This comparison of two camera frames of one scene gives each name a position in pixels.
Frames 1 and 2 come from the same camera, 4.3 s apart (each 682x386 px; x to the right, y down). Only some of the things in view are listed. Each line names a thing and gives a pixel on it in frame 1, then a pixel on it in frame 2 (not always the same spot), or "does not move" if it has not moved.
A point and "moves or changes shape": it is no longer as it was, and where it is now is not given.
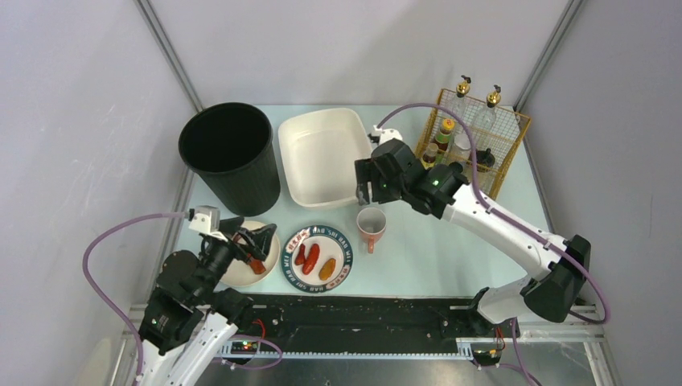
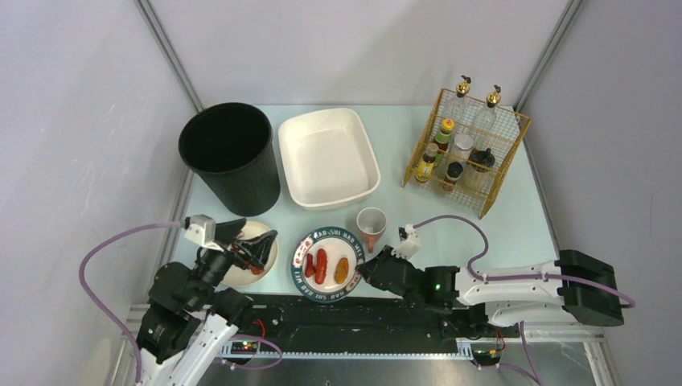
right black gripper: (367, 178) to (384, 264)
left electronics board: (244, 347) does not move
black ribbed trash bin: (230, 146) does not move
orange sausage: (327, 269) to (341, 270)
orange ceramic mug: (371, 223) does not move
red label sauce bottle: (443, 137) does not move
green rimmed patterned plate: (317, 259) moves or changes shape
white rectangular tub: (319, 152) does not move
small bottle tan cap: (432, 149) does not move
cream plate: (240, 273) does not move
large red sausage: (311, 259) to (321, 266)
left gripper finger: (232, 224) does not move
